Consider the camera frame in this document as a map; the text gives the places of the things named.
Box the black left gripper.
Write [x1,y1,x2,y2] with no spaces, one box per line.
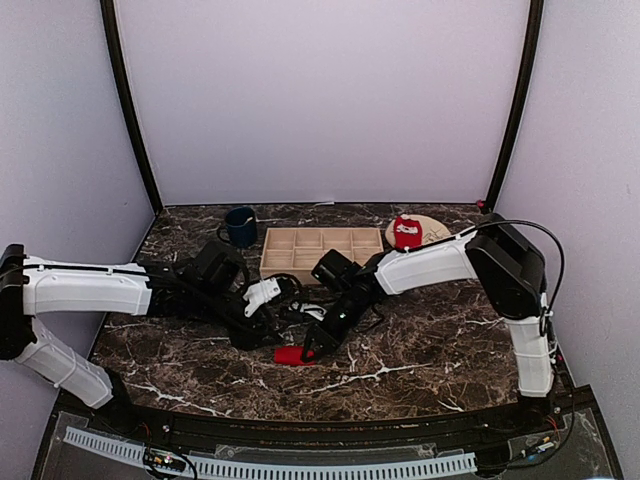
[192,284,282,350]

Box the plain red sock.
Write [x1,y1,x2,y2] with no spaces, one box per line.
[274,346,315,366]

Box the red santa sock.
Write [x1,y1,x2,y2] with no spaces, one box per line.
[392,214,423,249]

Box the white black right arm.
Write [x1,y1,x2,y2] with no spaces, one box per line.
[300,213,559,434]

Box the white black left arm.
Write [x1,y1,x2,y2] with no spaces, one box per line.
[1,241,282,436]

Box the wooden compartment tray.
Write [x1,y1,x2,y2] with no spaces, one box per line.
[259,227,383,285]

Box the dark blue mug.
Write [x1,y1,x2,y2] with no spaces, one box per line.
[217,206,258,249]

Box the round beige decorated plate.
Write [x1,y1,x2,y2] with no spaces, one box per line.
[384,214,451,248]

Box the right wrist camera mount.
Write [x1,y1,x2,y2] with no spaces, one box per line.
[285,301,327,324]

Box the white slotted cable duct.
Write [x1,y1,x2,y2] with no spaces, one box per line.
[63,427,478,479]

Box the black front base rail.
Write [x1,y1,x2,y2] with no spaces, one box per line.
[54,387,601,454]

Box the black left corner post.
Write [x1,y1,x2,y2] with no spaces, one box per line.
[99,0,164,216]

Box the black corner post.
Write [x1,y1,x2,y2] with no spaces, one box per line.
[99,0,164,216]
[478,0,545,214]

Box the black right corner post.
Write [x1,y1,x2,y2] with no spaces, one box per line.
[478,0,545,214]

